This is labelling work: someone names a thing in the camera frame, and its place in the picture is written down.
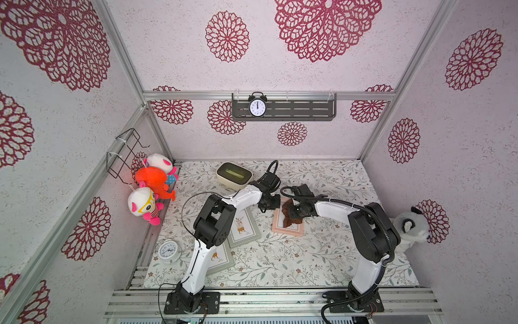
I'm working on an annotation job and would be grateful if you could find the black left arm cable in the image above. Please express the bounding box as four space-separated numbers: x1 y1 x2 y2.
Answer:
156 159 281 324

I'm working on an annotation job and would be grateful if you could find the black alarm clock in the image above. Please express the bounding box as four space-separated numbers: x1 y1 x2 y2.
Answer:
248 91 268 117

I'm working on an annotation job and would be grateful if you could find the green picture frame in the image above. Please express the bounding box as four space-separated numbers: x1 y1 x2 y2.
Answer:
207 241 235 275
227 207 261 248

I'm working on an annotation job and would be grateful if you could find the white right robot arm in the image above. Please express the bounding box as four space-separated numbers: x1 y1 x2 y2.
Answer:
281 184 401 300

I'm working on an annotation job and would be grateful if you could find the grey wall shelf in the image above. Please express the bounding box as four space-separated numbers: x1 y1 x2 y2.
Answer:
231 93 337 122

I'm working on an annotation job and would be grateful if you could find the black wire basket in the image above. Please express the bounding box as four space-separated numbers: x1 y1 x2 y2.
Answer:
105 128 150 185

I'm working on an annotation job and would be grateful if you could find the grey husky plush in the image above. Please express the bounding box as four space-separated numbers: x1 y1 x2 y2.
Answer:
393 207 430 254

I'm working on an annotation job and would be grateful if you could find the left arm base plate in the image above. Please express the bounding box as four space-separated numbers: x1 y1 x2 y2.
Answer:
163 284 221 315

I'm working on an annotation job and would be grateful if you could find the pink picture frame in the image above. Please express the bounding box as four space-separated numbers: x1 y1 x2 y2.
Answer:
272 198 304 237

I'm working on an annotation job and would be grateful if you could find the white plush with glasses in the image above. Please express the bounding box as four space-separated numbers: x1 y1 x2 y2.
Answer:
128 186 164 225

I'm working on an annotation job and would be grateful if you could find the white alarm clock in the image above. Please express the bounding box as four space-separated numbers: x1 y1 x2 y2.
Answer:
158 240 182 265

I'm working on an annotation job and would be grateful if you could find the brown cloth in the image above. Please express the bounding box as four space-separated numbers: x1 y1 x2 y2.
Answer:
281 199 303 228

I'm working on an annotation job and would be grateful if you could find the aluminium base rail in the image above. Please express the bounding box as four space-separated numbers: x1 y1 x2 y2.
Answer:
103 287 443 320

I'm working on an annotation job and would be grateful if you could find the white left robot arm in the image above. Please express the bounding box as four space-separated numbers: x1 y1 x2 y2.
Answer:
176 171 281 296

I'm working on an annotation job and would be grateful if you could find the white pink plush toy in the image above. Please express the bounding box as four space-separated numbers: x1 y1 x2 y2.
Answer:
144 153 178 176

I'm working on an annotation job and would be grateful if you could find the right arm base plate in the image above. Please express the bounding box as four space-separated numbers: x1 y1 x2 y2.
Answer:
322 290 384 313

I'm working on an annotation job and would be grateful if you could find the cream tissue box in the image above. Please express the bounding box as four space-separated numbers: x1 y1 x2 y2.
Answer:
216 162 254 191

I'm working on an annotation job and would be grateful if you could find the orange plush toy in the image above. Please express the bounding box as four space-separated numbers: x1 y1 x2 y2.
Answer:
135 167 176 201

